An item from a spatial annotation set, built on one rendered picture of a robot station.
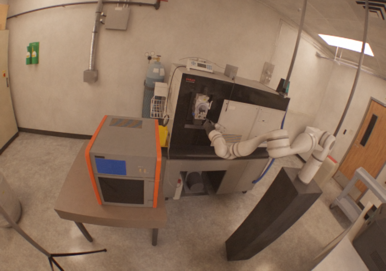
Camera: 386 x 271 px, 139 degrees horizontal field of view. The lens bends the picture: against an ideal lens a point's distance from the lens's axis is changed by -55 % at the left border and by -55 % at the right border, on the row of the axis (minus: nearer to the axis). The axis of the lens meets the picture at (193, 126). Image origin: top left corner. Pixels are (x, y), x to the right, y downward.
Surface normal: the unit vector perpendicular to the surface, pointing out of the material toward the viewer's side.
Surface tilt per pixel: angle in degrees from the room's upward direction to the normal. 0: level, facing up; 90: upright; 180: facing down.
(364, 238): 90
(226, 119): 90
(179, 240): 0
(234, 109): 90
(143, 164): 90
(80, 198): 0
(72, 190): 0
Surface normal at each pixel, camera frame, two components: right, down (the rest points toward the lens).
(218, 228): 0.21, -0.88
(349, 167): -0.95, -0.07
